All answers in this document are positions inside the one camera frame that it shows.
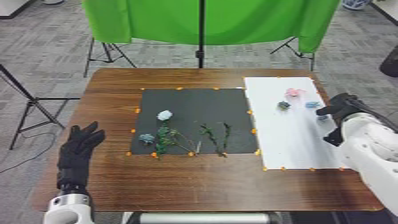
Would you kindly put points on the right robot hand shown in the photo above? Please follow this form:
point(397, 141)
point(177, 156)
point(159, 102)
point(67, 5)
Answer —
point(347, 104)

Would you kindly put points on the black backdrop stand leg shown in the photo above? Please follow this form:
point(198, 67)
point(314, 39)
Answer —
point(296, 46)
point(109, 53)

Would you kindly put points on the black tripod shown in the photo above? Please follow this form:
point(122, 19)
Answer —
point(33, 100)

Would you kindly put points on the white sheet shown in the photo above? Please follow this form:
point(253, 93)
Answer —
point(290, 140)

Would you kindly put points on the pale grey bar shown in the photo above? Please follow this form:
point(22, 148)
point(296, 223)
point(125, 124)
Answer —
point(202, 218)

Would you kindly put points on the pink flower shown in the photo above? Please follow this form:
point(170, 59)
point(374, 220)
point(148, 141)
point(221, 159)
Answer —
point(294, 92)

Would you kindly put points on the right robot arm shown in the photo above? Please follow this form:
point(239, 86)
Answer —
point(370, 146)

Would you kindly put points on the grey blue flower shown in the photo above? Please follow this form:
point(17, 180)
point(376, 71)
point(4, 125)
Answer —
point(147, 137)

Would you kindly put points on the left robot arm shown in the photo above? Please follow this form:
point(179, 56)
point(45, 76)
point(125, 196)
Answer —
point(67, 206)

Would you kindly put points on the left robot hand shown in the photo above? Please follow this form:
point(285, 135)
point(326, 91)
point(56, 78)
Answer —
point(77, 150)

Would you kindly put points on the black upright pole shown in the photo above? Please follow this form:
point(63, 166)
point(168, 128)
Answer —
point(202, 33)

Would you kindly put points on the dark blue flower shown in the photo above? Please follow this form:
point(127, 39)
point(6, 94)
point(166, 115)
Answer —
point(285, 105)

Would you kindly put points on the dark mat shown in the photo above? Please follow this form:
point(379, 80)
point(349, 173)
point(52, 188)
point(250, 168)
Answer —
point(202, 106)

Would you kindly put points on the white flower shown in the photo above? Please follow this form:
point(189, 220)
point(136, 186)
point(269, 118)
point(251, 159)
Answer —
point(166, 115)

